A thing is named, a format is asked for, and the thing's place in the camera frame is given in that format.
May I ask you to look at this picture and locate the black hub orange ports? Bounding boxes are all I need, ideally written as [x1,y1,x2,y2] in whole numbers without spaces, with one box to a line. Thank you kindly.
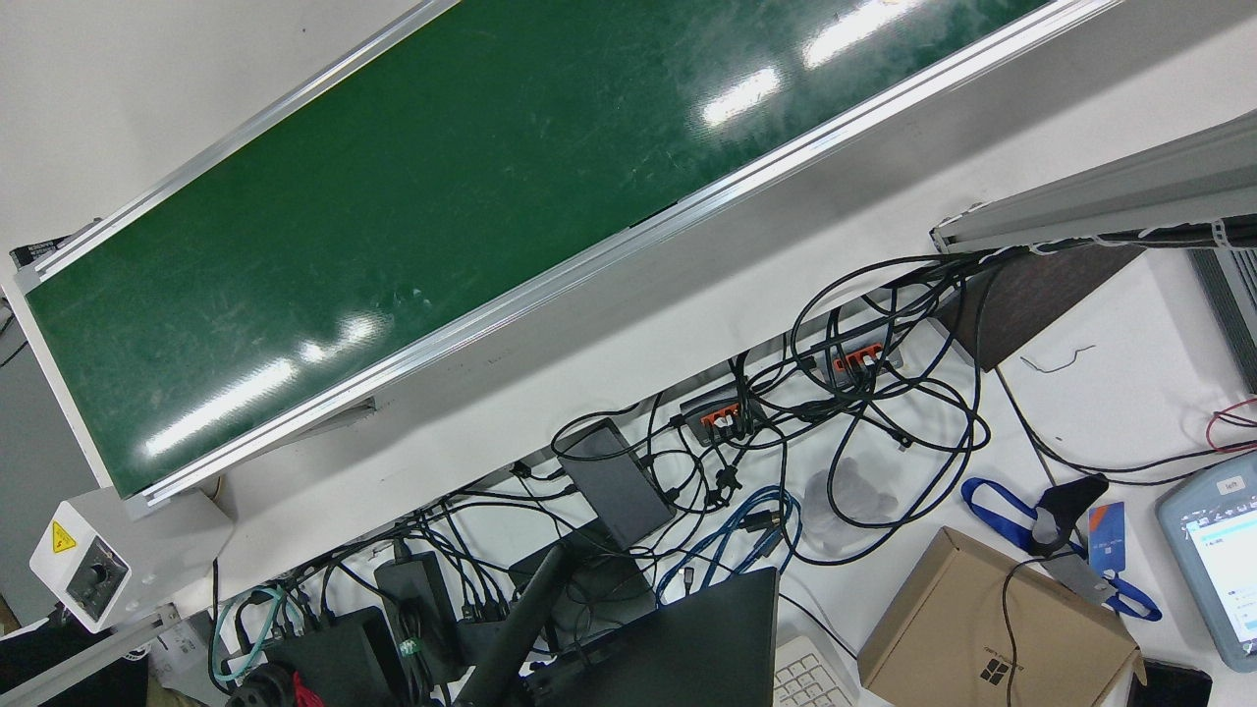
[800,314,904,389]
[680,385,769,445]

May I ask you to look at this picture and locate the grey docking station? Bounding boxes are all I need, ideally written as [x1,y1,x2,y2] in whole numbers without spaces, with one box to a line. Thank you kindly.
[557,418,677,551]

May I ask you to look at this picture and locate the green conveyor belt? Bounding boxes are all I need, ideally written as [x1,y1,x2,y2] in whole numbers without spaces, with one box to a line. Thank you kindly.
[3,0,1125,519]

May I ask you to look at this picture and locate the black flat device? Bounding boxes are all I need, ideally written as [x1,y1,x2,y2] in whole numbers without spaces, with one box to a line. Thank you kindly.
[508,520,657,649]

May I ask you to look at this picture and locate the clear plastic bag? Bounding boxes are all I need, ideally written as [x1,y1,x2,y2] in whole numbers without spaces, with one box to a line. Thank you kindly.
[803,457,900,556]

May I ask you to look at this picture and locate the black laptop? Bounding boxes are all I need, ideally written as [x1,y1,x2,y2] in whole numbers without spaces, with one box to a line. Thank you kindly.
[530,567,780,707]

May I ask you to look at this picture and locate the black power adapter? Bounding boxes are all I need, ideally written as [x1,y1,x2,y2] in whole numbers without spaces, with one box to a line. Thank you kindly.
[374,551,467,683]

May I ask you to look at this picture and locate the white keyboard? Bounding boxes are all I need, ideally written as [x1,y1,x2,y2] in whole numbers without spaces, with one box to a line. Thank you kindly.
[773,635,865,707]

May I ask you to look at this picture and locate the dark brown panel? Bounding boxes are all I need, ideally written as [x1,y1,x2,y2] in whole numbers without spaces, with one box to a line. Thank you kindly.
[933,245,1145,372]

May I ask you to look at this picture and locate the black box device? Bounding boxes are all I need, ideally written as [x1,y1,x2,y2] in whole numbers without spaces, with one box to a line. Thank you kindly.
[265,606,409,707]

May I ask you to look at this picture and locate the brown cardboard box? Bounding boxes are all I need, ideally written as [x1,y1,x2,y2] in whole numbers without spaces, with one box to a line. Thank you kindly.
[857,526,1148,707]

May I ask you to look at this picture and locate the black pouch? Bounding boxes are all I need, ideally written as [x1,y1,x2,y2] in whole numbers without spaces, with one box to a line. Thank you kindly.
[1029,474,1111,556]

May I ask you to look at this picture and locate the long aluminium profile beam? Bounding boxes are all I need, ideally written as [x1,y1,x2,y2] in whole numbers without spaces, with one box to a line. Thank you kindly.
[930,110,1257,254]

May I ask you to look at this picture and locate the grey badge holder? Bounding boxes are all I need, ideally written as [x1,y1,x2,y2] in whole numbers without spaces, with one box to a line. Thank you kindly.
[1041,553,1119,606]

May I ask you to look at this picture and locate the blue card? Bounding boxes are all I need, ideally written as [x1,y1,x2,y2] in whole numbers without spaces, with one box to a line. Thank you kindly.
[1088,502,1127,575]

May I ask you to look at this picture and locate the white conveyor control box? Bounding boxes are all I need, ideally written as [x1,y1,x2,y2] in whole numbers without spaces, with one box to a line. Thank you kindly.
[29,488,235,634]

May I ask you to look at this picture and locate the grey vented device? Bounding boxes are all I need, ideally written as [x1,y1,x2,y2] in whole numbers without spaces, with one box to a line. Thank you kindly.
[1188,247,1257,394]

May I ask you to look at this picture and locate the grey teach pendant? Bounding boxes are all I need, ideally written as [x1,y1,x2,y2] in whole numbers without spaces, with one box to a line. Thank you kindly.
[1156,452,1257,674]

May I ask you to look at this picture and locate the black phone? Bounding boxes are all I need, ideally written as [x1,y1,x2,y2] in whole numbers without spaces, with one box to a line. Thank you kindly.
[1127,660,1214,707]

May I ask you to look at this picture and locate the blue cable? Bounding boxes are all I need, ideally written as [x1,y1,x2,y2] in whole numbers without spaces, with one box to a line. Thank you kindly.
[653,486,803,605]

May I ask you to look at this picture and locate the looped black cable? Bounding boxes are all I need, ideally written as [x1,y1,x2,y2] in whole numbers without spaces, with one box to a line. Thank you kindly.
[791,253,993,567]

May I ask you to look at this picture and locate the blue lanyard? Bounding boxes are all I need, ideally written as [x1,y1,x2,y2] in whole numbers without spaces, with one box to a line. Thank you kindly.
[962,477,1163,623]

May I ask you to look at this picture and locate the black pendant cable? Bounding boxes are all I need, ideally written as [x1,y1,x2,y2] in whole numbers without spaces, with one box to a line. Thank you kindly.
[992,363,1257,487]

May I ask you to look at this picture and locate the thin grey wire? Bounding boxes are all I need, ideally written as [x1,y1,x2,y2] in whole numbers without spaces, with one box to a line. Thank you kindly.
[1021,344,1097,375]

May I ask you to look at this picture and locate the thin black cable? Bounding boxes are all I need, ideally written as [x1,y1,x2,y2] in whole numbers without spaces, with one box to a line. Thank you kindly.
[1000,555,1054,707]

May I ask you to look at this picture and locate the teal cable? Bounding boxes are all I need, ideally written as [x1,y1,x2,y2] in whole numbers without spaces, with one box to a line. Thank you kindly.
[211,586,305,683]

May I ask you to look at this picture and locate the red wire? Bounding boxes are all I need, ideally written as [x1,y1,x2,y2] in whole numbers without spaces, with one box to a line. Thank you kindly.
[1206,398,1257,455]

